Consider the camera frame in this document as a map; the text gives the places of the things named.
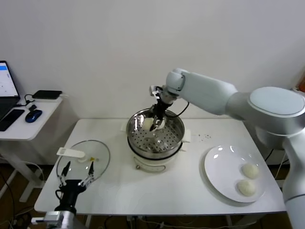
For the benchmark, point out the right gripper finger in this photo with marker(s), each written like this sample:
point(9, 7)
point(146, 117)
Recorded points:
point(153, 125)
point(160, 122)

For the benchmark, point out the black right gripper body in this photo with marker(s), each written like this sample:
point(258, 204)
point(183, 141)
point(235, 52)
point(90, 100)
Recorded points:
point(160, 108)

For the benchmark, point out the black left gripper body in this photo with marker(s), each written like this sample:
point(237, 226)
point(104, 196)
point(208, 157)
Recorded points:
point(71, 192)

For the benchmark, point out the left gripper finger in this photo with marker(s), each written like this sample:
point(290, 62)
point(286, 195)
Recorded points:
point(90, 173)
point(64, 173)

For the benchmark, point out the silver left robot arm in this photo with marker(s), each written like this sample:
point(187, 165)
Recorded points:
point(60, 219)

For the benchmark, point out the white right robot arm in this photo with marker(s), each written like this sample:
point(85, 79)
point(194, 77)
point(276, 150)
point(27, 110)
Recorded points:
point(207, 93)

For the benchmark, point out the stainless steel steamer basket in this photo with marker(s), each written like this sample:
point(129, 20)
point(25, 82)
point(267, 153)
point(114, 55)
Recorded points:
point(166, 140)

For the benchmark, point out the white electric cooker pot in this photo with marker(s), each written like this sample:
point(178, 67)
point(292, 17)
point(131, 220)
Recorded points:
point(150, 165)

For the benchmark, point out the dark crumbs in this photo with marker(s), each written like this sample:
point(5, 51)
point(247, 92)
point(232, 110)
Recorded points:
point(208, 136)

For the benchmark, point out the white side desk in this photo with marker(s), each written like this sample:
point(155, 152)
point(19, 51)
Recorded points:
point(28, 133)

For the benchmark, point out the blue computer mouse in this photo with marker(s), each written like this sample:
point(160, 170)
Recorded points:
point(33, 116)

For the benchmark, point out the small black adapter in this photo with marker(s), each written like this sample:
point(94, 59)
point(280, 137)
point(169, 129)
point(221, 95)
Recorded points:
point(33, 108)

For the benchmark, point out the white round plate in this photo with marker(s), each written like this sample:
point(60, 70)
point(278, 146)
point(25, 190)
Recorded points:
point(219, 167)

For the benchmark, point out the black smartphone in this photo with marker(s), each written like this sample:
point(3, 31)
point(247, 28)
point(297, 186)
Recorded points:
point(10, 119)

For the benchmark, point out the black flat device box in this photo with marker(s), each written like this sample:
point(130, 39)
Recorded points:
point(47, 94)

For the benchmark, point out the black laptop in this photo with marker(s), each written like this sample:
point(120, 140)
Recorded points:
point(7, 81)

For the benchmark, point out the orange object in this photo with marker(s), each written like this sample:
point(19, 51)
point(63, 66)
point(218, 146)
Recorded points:
point(303, 83)

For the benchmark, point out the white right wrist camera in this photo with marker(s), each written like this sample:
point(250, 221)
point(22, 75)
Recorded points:
point(153, 91)

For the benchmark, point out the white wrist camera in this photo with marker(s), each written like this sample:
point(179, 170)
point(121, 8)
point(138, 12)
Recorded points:
point(37, 221)
point(153, 91)

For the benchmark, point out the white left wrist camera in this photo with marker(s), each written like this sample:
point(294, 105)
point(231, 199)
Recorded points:
point(37, 221)

